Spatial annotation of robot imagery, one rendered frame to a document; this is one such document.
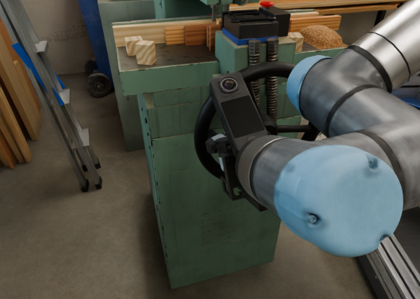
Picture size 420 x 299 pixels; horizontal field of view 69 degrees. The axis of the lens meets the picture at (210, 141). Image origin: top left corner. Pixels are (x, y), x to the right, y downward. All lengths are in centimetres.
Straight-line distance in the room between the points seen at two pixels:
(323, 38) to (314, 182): 70
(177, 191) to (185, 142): 17
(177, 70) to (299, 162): 53
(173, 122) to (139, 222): 85
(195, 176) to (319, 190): 71
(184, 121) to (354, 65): 50
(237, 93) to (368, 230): 24
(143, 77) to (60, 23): 250
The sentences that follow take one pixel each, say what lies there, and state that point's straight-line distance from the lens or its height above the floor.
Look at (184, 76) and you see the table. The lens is 73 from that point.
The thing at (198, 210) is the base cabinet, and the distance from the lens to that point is 100.
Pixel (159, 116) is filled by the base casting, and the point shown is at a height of 78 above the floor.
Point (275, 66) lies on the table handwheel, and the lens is 58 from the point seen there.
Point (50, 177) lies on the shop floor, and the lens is 196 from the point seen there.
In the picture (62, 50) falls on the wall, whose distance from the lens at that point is 324.
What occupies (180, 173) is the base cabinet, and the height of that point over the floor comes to 58.
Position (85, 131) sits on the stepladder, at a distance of 176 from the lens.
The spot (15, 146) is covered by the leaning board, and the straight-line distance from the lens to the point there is 210.
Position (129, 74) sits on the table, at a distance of 71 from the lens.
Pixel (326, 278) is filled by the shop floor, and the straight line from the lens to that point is 142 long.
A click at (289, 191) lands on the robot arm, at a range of 22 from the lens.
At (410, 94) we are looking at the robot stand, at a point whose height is 69.
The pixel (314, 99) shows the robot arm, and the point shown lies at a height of 100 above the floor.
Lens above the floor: 115
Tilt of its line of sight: 35 degrees down
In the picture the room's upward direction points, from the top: straight up
